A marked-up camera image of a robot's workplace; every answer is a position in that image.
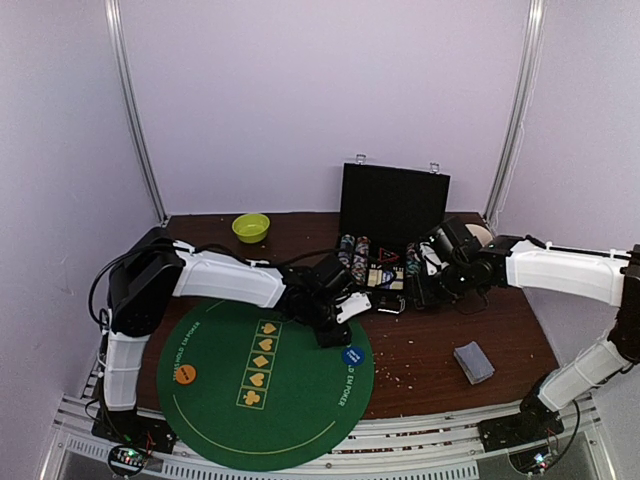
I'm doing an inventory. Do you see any blue small blind button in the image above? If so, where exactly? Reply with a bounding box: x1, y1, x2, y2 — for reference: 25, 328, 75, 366
341, 346, 366, 367

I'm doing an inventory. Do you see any orange big blind button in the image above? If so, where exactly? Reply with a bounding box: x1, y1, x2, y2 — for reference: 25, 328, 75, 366
175, 364, 197, 386

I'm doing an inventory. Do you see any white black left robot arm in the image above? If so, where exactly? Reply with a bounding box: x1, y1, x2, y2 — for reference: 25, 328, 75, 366
103, 227, 371, 444

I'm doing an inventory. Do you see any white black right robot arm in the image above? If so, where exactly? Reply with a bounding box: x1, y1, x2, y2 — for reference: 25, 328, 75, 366
417, 217, 639, 442

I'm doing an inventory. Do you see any blue texas holdem card box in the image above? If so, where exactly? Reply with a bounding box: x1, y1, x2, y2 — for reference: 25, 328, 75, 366
367, 269, 404, 291

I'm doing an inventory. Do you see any white patterned ceramic mug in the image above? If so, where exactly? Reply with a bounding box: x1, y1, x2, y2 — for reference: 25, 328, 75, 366
466, 223, 494, 247

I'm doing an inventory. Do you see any triangular black red plaque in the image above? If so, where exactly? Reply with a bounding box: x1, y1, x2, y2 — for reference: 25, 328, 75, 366
378, 247, 400, 265

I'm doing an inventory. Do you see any lime green plastic bowl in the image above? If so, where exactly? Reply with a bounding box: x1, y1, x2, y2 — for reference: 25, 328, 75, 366
232, 213, 271, 244

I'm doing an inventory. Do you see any blue playing card deck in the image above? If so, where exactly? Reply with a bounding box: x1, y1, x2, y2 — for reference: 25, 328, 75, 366
453, 341, 495, 385

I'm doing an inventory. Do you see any black poker chip case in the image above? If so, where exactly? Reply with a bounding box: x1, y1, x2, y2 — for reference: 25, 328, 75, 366
338, 160, 450, 310

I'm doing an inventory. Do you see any round green poker mat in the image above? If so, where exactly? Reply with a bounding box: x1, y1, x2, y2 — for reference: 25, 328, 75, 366
156, 300, 375, 471

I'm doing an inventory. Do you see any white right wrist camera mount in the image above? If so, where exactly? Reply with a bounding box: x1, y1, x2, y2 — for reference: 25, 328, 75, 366
418, 242, 446, 276

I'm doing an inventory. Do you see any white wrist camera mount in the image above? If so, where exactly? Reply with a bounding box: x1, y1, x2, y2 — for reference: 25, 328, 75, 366
335, 292, 372, 324
418, 242, 446, 276

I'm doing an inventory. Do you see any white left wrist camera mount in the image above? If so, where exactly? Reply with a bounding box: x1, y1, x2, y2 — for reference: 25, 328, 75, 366
335, 292, 372, 324

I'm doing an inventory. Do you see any silver case handle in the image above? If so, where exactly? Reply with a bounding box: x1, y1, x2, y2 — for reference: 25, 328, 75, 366
374, 295, 406, 315

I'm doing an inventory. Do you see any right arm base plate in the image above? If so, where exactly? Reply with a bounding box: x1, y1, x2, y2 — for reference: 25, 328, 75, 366
477, 412, 564, 452

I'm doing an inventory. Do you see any silver aluminium frame post right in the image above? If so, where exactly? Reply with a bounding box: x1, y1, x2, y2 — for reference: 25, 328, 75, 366
483, 0, 547, 233

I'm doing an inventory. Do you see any silver aluminium frame post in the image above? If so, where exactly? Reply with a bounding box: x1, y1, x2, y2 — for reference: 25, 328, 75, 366
104, 0, 169, 224
483, 0, 547, 233

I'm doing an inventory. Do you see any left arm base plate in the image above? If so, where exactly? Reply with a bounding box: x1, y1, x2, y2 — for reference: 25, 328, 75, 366
91, 413, 177, 454

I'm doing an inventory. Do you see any silver aluminium frame post left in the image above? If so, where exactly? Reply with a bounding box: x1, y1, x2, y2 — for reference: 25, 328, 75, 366
104, 0, 169, 224

